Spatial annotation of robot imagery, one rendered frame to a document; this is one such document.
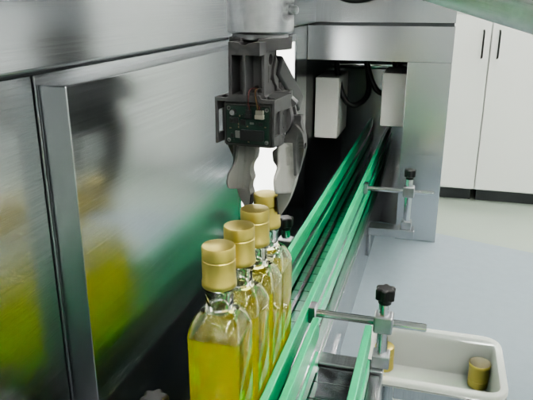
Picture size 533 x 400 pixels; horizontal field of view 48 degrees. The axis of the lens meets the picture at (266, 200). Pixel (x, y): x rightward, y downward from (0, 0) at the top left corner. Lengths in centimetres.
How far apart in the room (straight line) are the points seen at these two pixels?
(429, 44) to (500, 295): 64
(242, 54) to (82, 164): 20
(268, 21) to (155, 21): 15
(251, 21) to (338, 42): 99
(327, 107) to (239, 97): 114
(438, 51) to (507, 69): 280
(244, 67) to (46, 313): 32
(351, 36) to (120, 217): 109
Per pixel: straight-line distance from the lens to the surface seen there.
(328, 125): 179
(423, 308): 138
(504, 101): 443
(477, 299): 145
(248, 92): 65
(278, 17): 66
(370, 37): 162
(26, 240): 58
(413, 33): 162
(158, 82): 72
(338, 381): 89
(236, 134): 67
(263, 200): 74
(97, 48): 62
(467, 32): 437
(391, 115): 174
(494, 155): 450
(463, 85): 440
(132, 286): 71
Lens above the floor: 139
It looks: 19 degrees down
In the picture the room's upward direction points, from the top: straight up
